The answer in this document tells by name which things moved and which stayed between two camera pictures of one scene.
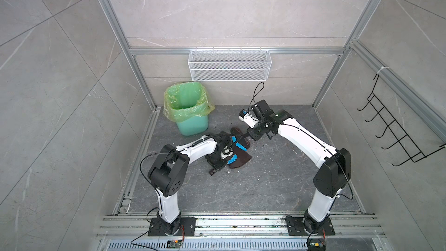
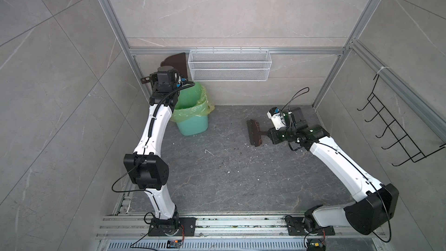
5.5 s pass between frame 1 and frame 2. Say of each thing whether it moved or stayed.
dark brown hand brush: moved
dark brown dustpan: moved
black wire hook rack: stayed
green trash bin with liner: stayed
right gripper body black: moved
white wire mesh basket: stayed
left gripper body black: moved
